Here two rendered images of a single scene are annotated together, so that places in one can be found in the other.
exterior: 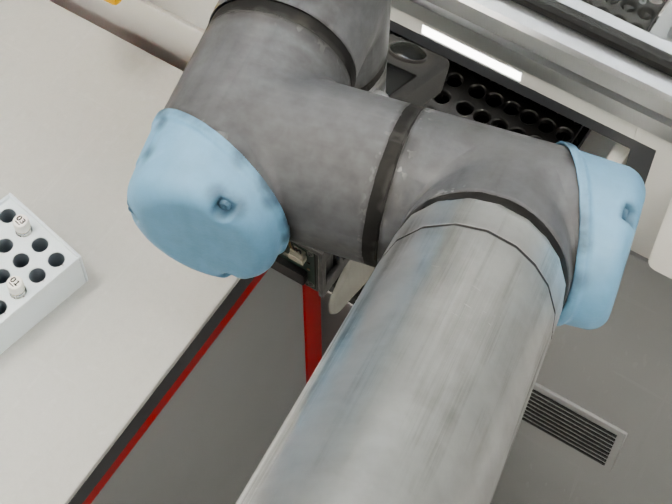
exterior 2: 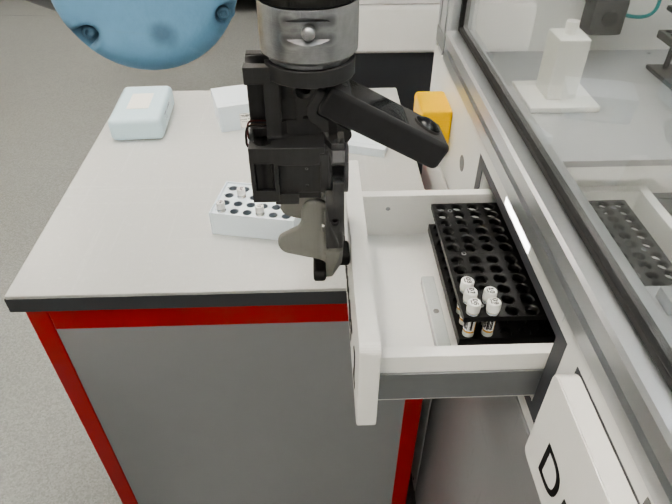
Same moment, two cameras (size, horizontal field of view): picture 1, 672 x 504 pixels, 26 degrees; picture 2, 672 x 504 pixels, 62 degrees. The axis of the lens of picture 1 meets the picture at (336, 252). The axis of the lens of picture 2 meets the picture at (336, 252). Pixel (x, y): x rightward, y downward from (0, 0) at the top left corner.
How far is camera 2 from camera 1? 0.65 m
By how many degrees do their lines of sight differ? 39
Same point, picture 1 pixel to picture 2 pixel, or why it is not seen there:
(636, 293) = (525, 486)
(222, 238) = not seen: outside the picture
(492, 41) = (524, 211)
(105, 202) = not seen: hidden behind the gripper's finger
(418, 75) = (410, 125)
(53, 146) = not seen: hidden behind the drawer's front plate
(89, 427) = (219, 280)
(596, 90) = (554, 268)
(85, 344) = (261, 257)
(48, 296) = (269, 227)
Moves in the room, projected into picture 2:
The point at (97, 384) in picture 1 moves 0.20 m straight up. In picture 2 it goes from (244, 271) to (225, 138)
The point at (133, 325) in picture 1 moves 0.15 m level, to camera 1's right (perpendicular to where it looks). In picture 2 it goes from (284, 267) to (348, 335)
